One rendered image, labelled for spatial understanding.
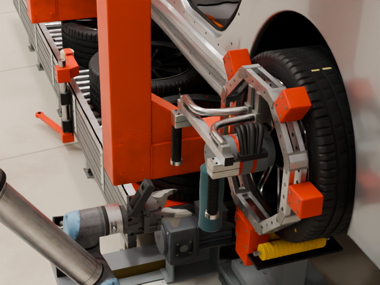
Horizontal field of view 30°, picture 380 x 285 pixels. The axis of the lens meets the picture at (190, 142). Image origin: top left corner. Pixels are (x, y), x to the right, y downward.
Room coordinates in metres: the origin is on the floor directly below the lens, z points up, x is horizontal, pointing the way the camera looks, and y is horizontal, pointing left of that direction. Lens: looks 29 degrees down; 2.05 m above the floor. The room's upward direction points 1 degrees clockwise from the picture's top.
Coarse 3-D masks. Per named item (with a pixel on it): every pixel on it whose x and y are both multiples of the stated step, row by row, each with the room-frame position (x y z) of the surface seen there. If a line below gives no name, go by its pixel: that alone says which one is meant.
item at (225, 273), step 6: (222, 264) 2.32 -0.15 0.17; (228, 264) 2.32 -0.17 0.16; (222, 270) 2.28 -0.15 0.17; (228, 270) 2.30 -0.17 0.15; (222, 276) 2.28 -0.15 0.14; (228, 276) 2.27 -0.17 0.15; (234, 276) 2.27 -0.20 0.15; (222, 282) 2.27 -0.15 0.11; (228, 282) 2.22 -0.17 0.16; (234, 282) 2.23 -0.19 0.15
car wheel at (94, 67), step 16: (160, 48) 3.88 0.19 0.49; (176, 48) 3.85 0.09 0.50; (96, 64) 3.58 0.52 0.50; (160, 64) 3.67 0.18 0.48; (176, 64) 3.66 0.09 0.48; (96, 80) 3.45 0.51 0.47; (160, 80) 3.39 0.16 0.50; (176, 80) 3.40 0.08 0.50; (192, 80) 3.44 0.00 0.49; (96, 96) 3.47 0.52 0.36; (160, 96) 3.33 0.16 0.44
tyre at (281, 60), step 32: (288, 64) 2.07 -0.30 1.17; (320, 64) 2.08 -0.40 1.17; (320, 96) 1.95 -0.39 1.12; (320, 128) 1.87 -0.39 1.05; (352, 128) 1.90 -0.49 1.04; (320, 160) 1.83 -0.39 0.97; (352, 160) 1.85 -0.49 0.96; (256, 192) 2.19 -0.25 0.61; (352, 192) 1.83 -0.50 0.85; (320, 224) 1.82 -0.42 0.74
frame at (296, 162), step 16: (256, 64) 2.19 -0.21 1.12; (240, 80) 2.18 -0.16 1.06; (256, 80) 2.07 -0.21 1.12; (272, 80) 2.06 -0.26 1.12; (224, 96) 2.29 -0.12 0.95; (240, 96) 2.31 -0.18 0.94; (272, 96) 1.96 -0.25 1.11; (272, 112) 1.95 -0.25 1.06; (224, 128) 2.29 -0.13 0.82; (288, 128) 1.93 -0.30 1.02; (288, 144) 1.86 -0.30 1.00; (288, 160) 1.83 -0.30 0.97; (304, 160) 1.84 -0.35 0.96; (240, 176) 2.23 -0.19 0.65; (288, 176) 1.82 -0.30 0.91; (304, 176) 1.84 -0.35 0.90; (240, 192) 2.17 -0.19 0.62; (240, 208) 2.12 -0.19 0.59; (256, 208) 2.09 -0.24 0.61; (288, 208) 1.82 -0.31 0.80; (256, 224) 1.99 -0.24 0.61; (272, 224) 1.89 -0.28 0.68; (288, 224) 1.87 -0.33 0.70
